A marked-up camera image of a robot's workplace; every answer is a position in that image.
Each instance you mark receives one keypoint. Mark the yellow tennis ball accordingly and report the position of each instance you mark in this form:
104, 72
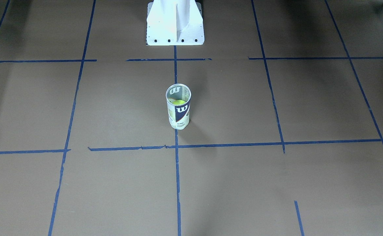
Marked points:
178, 102

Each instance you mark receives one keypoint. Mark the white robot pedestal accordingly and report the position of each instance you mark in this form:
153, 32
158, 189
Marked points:
174, 22

